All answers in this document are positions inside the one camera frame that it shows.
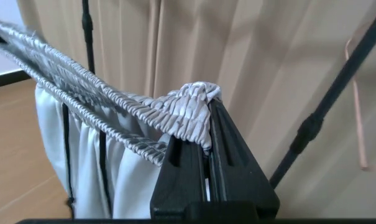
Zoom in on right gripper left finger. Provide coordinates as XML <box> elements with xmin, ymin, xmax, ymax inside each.
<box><xmin>150</xmin><ymin>135</ymin><xmax>209</xmax><ymax>218</ymax></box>

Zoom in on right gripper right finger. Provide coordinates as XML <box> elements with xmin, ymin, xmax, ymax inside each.
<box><xmin>206</xmin><ymin>98</ymin><xmax>281</xmax><ymax>218</ymax></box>

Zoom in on pale grey shorts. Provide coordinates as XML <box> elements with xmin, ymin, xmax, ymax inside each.
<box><xmin>0</xmin><ymin>17</ymin><xmax>222</xmax><ymax>220</ymax></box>

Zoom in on pink clothes hanger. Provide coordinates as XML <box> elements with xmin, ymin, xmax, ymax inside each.
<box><xmin>344</xmin><ymin>21</ymin><xmax>376</xmax><ymax>172</ymax></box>

